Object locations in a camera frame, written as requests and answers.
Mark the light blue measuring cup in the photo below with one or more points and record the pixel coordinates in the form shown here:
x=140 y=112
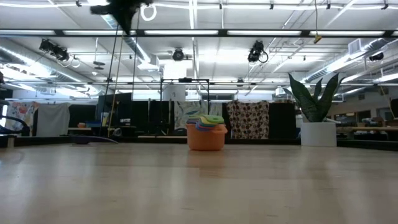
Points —
x=202 y=125

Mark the black hanging camera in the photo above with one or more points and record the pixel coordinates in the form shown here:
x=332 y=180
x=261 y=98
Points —
x=255 y=51
x=178 y=55
x=54 y=50

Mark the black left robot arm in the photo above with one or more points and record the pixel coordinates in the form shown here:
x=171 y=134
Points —
x=15 y=124

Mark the orange measuring cup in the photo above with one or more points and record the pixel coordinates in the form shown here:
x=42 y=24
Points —
x=205 y=140

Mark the red circle patterned cloth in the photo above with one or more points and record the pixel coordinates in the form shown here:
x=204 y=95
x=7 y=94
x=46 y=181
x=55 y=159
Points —
x=248 y=119

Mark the leaf patterned cloth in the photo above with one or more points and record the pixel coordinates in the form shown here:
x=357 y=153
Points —
x=186 y=109

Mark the wooden background table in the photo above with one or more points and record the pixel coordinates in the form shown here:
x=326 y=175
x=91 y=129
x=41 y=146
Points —
x=367 y=128

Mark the black metal table frame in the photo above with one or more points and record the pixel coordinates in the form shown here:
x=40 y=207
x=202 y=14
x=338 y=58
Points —
x=264 y=141

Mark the green measuring cup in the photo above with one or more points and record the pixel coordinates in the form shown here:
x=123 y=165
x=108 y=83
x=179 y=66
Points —
x=211 y=118

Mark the black partition panel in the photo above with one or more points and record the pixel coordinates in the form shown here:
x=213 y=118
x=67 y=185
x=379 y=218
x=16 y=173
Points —
x=282 y=121

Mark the yellow measuring cup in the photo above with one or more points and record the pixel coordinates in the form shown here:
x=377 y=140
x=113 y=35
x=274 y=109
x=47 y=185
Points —
x=196 y=119

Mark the floral patterned cloth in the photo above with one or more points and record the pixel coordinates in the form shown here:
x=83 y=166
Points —
x=21 y=112

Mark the yellow hanging tag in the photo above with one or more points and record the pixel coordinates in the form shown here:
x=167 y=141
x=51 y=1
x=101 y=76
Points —
x=317 y=39

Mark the black beam with light panels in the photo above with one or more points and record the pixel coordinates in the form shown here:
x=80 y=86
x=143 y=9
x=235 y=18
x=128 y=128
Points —
x=180 y=32

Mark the silver ventilation duct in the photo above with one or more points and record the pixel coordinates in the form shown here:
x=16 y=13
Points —
x=335 y=65
x=25 y=57

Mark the grey cloth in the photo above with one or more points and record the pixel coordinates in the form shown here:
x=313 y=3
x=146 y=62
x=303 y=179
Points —
x=53 y=119

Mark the green plant in white pot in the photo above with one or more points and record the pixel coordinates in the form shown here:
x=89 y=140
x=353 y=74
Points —
x=317 y=133

